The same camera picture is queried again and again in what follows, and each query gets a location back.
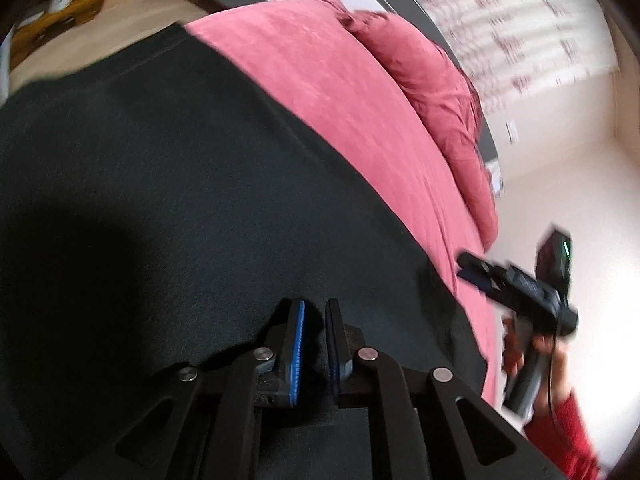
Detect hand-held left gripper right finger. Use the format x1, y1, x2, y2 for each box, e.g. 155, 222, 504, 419
325, 299, 566, 480

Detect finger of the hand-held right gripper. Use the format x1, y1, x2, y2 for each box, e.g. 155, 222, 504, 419
457, 252, 506, 301

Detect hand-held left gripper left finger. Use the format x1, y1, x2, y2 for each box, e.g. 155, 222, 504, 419
60, 299, 307, 480

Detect black pants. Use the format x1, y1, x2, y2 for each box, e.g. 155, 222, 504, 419
0, 24, 488, 480

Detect person's right hand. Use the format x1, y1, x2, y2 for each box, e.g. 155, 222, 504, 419
501, 316, 571, 411

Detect pink duvet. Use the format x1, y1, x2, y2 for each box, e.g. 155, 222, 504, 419
337, 10, 501, 251

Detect pink bed sheet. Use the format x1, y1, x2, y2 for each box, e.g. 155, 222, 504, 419
182, 0, 503, 406

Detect white patterned curtain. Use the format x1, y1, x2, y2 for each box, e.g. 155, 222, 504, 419
385, 0, 613, 116

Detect wooden desk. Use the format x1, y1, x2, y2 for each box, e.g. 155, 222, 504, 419
10, 0, 126, 61

